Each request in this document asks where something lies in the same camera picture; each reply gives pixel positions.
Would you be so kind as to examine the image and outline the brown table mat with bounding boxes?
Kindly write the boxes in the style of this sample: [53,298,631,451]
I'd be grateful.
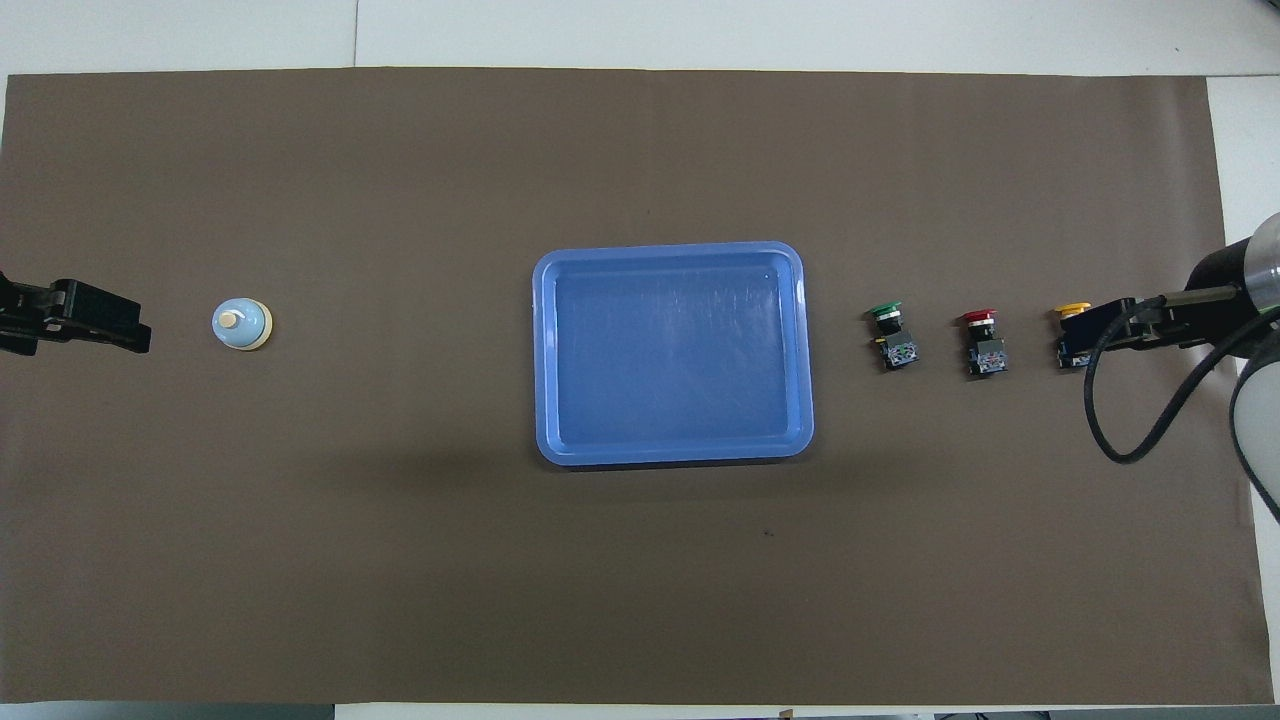
[0,67,1276,706]

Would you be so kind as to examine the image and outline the light blue call bell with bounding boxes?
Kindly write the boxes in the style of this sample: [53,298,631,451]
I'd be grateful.
[211,298,274,353]

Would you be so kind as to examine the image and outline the green push button switch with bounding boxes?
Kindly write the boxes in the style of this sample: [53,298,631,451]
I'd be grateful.
[864,301,922,372]

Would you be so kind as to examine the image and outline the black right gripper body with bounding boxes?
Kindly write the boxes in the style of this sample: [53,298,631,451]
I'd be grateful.
[1075,295,1201,331]

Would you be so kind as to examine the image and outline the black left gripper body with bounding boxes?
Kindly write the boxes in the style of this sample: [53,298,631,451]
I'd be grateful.
[0,272,141,337]

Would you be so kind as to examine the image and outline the red push button switch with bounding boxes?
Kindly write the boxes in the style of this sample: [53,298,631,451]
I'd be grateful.
[960,309,1009,378]

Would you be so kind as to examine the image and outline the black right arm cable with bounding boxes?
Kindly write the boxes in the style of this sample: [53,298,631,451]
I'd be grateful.
[1084,296,1263,464]

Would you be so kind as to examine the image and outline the yellow push button switch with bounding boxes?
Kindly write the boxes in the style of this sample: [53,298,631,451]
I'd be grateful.
[1054,302,1093,370]

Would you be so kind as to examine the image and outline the blue plastic tray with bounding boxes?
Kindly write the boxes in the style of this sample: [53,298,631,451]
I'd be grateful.
[531,240,815,468]

